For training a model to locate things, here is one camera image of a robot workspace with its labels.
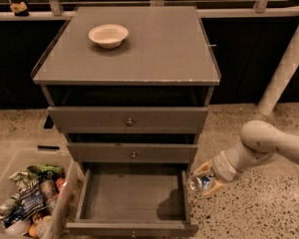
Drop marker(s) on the grey drawer cabinet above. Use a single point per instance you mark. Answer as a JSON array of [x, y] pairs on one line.
[[165, 61]]

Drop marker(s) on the clear plastic storage bin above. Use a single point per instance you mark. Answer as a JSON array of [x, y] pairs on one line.
[[20, 161]]

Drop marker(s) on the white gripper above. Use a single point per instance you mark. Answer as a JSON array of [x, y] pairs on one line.
[[220, 166]]

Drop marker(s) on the white paper bowl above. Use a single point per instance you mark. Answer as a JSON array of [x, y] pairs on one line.
[[108, 36]]

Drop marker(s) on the blue silver redbull can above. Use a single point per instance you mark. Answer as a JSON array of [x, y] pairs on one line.
[[201, 183]]

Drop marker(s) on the blue snack bag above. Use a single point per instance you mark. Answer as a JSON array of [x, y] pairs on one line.
[[32, 199]]

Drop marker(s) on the grey top drawer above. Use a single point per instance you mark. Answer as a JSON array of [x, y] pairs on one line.
[[127, 119]]

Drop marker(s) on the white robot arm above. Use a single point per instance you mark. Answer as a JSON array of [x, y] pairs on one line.
[[258, 141]]

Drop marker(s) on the grey open bottom drawer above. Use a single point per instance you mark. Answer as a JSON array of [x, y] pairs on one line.
[[134, 200]]

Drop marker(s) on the grey middle drawer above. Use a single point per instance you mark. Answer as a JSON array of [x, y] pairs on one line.
[[133, 152]]

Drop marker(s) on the small yellow black object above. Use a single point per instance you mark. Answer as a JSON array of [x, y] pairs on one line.
[[19, 9]]

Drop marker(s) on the green snack bag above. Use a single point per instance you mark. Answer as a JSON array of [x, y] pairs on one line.
[[47, 171]]

